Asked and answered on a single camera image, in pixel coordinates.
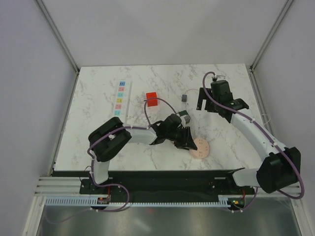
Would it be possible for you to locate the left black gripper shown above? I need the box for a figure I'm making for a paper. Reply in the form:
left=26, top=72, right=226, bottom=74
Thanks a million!
left=166, top=126, right=196, bottom=151

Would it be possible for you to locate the dark grey usb charger plug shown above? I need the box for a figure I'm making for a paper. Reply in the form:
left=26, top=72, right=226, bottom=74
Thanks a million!
left=182, top=94, right=188, bottom=102

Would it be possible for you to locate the pink round socket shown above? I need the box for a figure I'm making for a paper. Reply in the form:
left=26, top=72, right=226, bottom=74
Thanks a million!
left=189, top=138, right=210, bottom=159

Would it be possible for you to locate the green patterned cube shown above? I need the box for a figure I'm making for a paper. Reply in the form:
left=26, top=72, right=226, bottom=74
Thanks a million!
left=177, top=110, right=190, bottom=125

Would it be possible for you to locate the red cube socket adapter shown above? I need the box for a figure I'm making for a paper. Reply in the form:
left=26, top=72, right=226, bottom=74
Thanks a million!
left=146, top=92, right=158, bottom=107

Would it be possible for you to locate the white power strip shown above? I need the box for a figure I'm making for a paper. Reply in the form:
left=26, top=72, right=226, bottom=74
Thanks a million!
left=112, top=80, right=132, bottom=123

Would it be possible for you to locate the pink thin cord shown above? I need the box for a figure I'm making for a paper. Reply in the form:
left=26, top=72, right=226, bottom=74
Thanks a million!
left=184, top=88, right=271, bottom=126

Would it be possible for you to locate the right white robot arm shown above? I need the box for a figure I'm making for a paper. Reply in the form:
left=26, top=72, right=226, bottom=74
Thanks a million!
left=197, top=80, right=304, bottom=194

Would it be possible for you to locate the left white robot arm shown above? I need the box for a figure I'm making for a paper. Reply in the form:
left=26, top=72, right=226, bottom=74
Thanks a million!
left=87, top=114, right=197, bottom=193

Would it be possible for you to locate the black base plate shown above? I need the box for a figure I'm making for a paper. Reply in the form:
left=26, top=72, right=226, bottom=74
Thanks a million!
left=79, top=170, right=254, bottom=202

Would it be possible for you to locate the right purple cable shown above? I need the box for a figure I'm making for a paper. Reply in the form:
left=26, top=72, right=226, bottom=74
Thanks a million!
left=202, top=71, right=306, bottom=212

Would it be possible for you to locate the white slotted cable duct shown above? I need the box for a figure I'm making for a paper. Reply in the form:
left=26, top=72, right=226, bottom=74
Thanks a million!
left=45, top=196, right=230, bottom=207

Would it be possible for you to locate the right aluminium frame post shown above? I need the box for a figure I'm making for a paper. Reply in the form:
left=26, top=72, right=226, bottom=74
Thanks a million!
left=248, top=0, right=295, bottom=73

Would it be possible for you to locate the aluminium frame post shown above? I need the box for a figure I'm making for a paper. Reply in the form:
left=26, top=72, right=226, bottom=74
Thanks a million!
left=34, top=0, right=80, bottom=75
left=248, top=0, right=295, bottom=73

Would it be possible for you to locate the aluminium rail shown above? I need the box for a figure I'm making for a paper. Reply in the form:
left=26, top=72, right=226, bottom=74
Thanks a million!
left=33, top=176, right=84, bottom=197

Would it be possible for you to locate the left aluminium frame post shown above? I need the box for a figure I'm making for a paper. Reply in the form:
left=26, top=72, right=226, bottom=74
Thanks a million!
left=34, top=0, right=80, bottom=75

